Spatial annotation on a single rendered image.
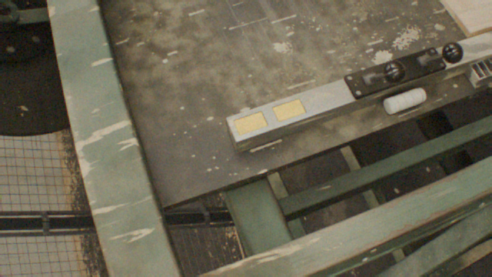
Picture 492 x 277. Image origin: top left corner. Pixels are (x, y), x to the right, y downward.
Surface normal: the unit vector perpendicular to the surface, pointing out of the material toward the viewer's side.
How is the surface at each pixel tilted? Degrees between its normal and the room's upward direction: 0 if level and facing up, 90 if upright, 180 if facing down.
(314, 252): 51
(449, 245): 0
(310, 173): 0
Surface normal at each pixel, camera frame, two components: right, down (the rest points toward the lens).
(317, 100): -0.02, -0.48
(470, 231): -0.74, -0.05
